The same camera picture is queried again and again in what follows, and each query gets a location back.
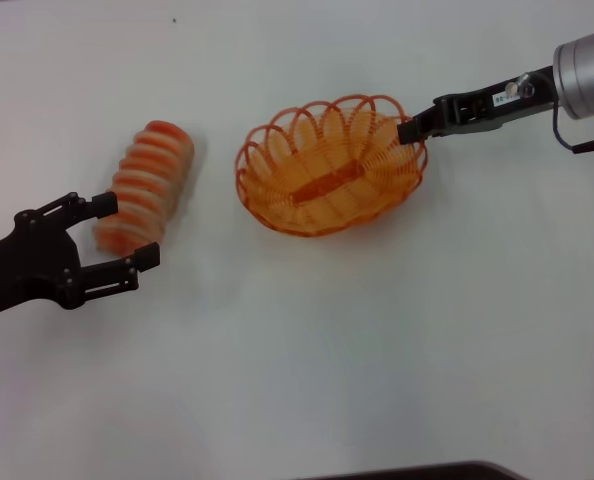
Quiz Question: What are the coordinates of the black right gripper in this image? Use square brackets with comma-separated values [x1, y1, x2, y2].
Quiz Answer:
[397, 66, 561, 146]

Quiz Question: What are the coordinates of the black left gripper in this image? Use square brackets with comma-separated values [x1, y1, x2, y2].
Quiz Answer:
[0, 191, 161, 321]

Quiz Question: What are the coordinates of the orange striped bread loaf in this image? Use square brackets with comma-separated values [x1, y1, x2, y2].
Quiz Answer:
[92, 119, 196, 260]

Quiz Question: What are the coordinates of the orange woven plastic basket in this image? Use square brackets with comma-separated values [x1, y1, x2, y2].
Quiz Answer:
[234, 93, 428, 237]

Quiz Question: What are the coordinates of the dark robot torso edge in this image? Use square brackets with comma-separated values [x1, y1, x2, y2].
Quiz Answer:
[296, 459, 526, 480]

